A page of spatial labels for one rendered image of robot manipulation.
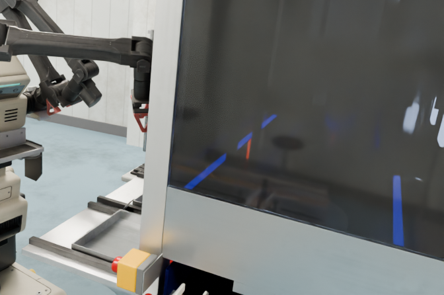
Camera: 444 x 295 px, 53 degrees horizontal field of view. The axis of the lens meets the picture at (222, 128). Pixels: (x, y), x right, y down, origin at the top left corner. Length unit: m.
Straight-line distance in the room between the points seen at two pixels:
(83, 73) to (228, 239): 0.87
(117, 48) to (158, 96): 0.25
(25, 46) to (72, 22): 4.08
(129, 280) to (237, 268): 0.26
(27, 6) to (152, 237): 1.00
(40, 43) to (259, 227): 0.72
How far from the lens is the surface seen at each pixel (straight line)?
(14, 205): 1.93
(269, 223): 1.02
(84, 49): 1.24
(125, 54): 1.23
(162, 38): 1.01
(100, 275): 1.35
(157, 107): 1.04
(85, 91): 1.72
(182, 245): 1.13
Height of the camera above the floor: 1.66
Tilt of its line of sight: 16 degrees down
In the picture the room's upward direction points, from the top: 7 degrees clockwise
